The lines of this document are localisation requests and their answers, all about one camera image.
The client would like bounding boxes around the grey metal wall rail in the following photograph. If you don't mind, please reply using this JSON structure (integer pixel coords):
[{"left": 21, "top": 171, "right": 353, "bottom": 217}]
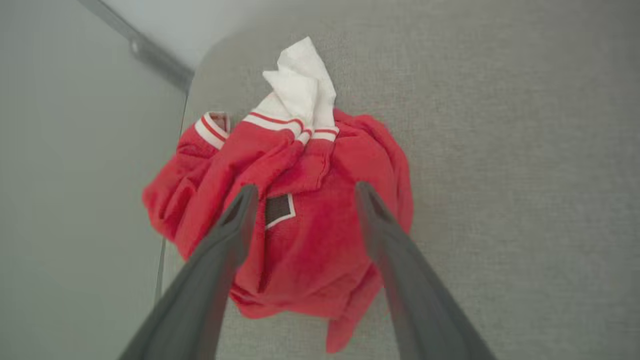
[{"left": 77, "top": 0, "right": 195, "bottom": 93}]

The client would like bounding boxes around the red basketball jersey white trim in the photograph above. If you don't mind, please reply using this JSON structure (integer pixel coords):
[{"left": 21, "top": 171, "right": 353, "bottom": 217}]
[{"left": 142, "top": 36, "right": 415, "bottom": 354}]

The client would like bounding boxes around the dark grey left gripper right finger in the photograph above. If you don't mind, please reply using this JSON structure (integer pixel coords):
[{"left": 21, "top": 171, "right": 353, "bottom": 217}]
[{"left": 353, "top": 181, "right": 496, "bottom": 360}]

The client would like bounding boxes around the grey fabric sofa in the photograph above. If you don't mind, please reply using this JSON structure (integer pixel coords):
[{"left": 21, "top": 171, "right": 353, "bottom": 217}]
[{"left": 155, "top": 0, "right": 640, "bottom": 360}]

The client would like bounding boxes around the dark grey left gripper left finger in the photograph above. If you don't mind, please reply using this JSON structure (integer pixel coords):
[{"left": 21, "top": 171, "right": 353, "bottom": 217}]
[{"left": 117, "top": 183, "right": 260, "bottom": 360}]

